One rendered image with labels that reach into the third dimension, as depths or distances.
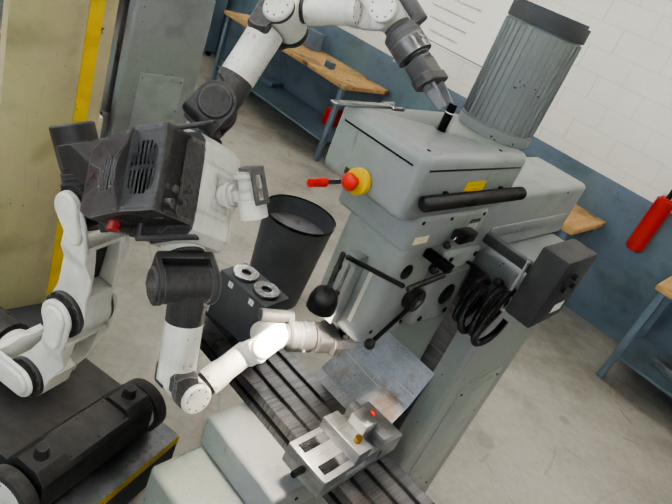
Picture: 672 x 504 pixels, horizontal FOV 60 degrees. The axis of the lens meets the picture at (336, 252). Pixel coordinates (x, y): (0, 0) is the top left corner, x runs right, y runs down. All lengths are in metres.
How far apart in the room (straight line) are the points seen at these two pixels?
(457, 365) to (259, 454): 0.67
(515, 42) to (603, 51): 4.25
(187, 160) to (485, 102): 0.74
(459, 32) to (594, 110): 1.61
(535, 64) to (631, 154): 4.14
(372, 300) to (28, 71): 1.82
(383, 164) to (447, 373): 0.92
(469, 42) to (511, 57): 4.81
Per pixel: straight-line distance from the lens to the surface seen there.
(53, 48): 2.77
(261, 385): 1.89
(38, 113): 2.85
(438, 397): 2.03
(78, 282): 1.78
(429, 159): 1.20
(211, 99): 1.43
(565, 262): 1.53
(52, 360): 2.01
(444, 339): 1.94
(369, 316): 1.51
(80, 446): 2.09
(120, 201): 1.34
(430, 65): 1.42
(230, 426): 1.86
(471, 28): 6.36
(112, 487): 2.24
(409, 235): 1.34
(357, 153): 1.30
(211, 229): 1.39
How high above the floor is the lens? 2.21
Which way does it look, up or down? 27 degrees down
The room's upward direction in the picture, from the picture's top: 23 degrees clockwise
